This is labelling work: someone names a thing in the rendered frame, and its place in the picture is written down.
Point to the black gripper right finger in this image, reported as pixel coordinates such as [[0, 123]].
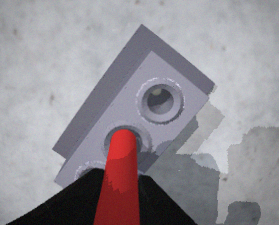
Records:
[[157, 208]]

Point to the red peg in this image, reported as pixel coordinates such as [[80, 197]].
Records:
[[119, 200]]

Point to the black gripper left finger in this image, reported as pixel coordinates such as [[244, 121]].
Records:
[[75, 205]]

